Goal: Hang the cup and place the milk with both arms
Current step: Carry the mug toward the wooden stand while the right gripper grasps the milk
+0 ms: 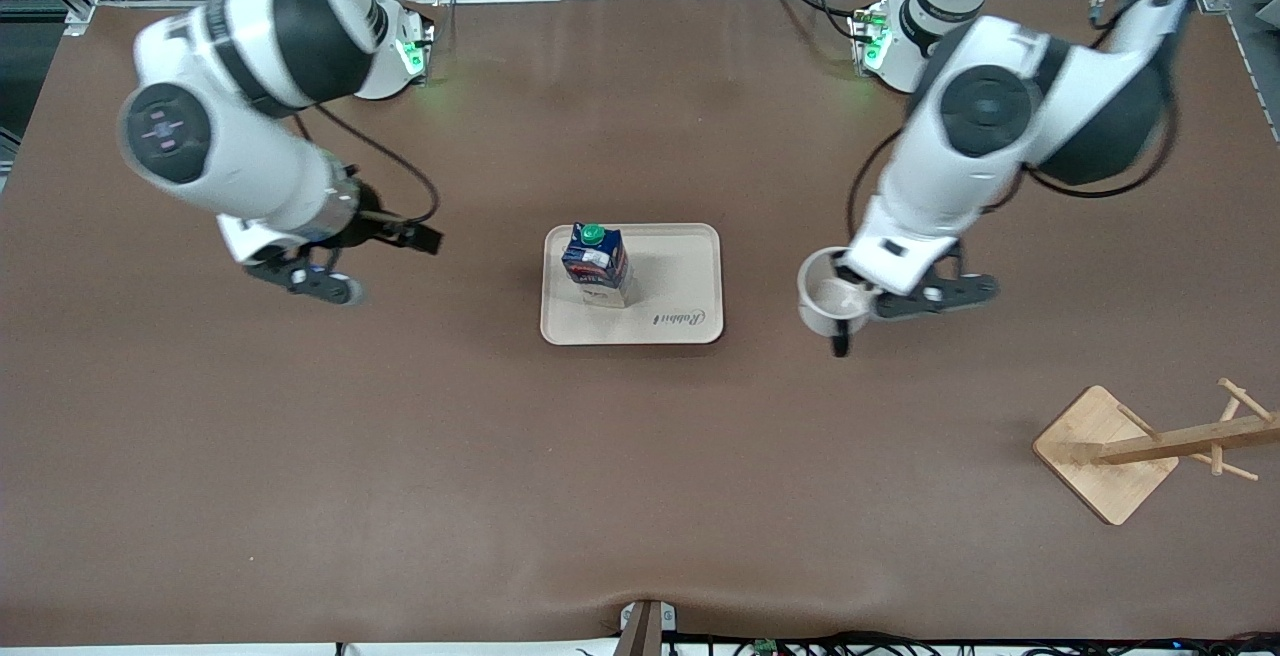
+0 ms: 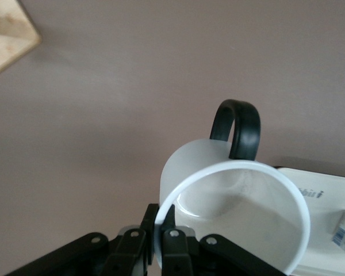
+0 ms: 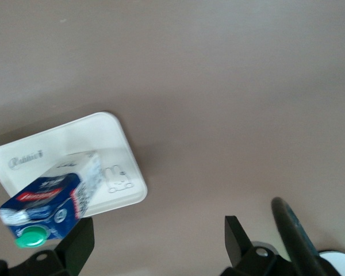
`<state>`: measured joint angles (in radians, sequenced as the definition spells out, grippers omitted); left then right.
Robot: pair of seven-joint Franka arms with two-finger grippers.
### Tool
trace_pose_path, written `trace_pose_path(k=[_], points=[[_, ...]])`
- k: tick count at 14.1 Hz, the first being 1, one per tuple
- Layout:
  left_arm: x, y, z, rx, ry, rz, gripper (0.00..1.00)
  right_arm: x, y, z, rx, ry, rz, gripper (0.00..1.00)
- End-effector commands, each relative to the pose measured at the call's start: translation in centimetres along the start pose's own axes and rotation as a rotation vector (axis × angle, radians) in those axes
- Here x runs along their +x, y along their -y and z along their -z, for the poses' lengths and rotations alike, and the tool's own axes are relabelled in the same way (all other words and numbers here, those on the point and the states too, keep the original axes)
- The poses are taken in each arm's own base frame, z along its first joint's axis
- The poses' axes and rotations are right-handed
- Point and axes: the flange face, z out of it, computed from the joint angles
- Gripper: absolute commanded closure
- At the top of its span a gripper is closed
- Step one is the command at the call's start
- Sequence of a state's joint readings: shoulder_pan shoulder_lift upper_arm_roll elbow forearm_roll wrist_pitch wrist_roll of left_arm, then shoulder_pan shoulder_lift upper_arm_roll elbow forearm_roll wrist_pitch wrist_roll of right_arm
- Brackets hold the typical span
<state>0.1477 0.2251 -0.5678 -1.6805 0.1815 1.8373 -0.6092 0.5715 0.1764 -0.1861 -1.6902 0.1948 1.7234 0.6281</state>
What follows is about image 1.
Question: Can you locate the white cup black handle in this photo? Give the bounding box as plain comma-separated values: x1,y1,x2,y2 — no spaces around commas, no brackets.
797,246,882,358

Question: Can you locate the blue milk carton green cap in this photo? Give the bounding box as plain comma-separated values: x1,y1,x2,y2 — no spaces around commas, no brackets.
561,223,635,310

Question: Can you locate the wooden cup rack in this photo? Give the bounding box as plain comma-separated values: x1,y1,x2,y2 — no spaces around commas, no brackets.
1032,377,1280,526

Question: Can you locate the beige rectangular tray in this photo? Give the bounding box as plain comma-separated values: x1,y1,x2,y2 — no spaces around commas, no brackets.
540,223,725,347

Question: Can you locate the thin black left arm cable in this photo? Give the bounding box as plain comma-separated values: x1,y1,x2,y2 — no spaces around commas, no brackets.
848,126,906,237

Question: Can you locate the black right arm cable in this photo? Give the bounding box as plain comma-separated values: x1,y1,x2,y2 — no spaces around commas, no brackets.
315,104,443,227

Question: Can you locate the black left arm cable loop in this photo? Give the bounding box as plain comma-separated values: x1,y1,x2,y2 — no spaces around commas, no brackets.
1020,0,1183,200

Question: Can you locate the camera stand post with bracket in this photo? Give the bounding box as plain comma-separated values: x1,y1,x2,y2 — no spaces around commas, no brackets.
614,599,678,656

